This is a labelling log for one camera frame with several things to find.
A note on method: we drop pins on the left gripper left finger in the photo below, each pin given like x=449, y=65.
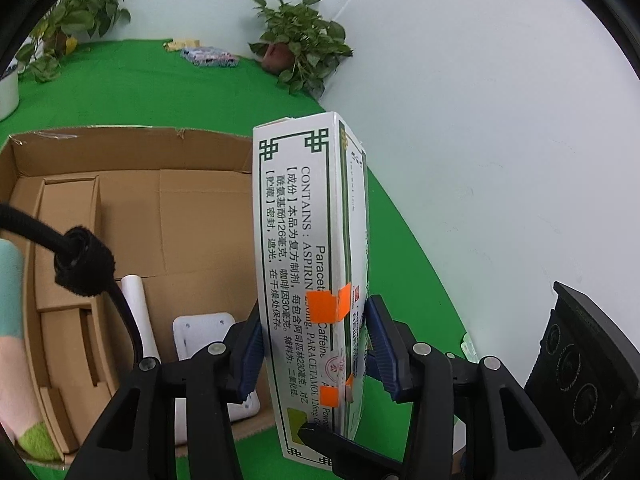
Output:
x=134, y=438

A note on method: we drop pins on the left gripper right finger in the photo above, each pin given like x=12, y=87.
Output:
x=505, y=435

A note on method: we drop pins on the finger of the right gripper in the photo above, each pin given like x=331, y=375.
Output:
x=349, y=460

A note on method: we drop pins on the pink teal plush toy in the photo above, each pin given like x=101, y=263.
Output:
x=20, y=412

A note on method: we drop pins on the white plastic device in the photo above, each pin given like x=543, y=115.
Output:
x=205, y=333

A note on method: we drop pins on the white handheld hair dryer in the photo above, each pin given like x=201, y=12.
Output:
x=133, y=290

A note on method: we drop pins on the white green medicine box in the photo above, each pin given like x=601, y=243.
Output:
x=311, y=235

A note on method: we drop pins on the small green white packet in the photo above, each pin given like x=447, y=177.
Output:
x=468, y=349

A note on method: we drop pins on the black round device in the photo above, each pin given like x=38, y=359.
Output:
x=585, y=385

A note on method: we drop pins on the large open cardboard box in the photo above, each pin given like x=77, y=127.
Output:
x=176, y=210

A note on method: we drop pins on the white enamel mug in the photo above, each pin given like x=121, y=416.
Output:
x=9, y=91

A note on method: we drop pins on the colourful packet on table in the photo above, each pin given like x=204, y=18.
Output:
x=209, y=57

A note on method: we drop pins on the yellow packet on table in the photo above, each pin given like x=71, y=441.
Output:
x=180, y=44

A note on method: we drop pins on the right potted green plant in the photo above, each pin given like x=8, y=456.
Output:
x=299, y=46

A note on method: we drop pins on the potted green plant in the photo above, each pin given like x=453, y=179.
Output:
x=58, y=33
x=299, y=46

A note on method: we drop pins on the left potted green plant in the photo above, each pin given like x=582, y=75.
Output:
x=58, y=33

